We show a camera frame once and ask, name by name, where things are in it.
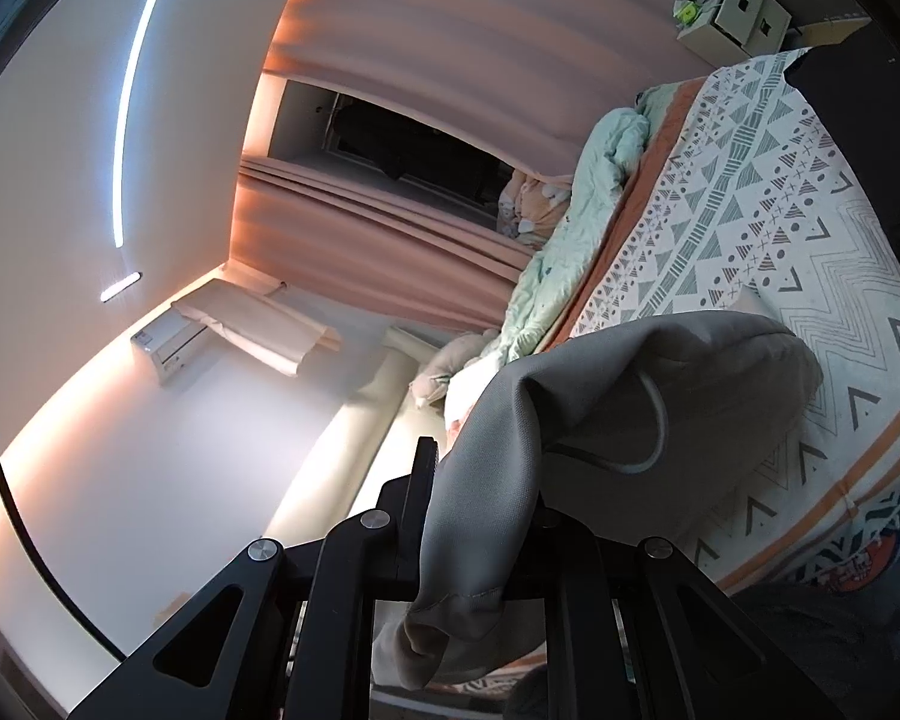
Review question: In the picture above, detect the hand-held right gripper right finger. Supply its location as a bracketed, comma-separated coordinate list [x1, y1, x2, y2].
[506, 514, 848, 720]

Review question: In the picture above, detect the black cloth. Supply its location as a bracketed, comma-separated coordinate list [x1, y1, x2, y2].
[791, 15, 900, 278]

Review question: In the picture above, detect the short ceiling light strip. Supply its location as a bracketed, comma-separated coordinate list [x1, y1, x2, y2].
[101, 270, 143, 305]

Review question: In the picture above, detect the patterned white bed blanket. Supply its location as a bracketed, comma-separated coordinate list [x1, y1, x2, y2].
[442, 49, 900, 593]

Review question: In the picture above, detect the cream padded headboard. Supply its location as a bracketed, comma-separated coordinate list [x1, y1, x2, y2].
[262, 326, 451, 541]

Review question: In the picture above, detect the orange printed blanket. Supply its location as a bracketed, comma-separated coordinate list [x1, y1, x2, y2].
[495, 169, 575, 248]

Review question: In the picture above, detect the beige jacket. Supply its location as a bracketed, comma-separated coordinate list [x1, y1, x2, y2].
[375, 311, 826, 691]

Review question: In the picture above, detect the grey plush pillow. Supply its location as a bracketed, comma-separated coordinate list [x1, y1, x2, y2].
[409, 326, 503, 410]

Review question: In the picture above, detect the pink curtain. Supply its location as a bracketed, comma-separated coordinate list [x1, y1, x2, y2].
[225, 154, 548, 331]
[262, 0, 721, 181]

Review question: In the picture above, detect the long ceiling light strip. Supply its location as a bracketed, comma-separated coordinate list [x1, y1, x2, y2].
[109, 0, 188, 248]

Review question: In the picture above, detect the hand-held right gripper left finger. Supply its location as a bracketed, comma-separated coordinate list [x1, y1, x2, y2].
[67, 435, 451, 720]

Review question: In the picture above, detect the white nightstand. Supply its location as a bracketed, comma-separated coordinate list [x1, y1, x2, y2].
[671, 0, 792, 65]

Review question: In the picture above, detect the teal orange printed bedsheet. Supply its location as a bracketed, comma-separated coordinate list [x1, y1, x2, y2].
[795, 480, 900, 601]

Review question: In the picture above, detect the white air conditioner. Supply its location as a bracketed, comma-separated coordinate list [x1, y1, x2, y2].
[131, 311, 222, 387]

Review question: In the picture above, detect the white pillow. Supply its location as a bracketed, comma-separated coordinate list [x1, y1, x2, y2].
[442, 360, 511, 428]

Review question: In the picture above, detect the mint green duvet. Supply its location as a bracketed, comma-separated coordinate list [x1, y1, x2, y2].
[499, 86, 668, 361]

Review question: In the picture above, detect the cream hanging garment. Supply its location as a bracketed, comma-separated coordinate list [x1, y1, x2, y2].
[172, 281, 342, 380]

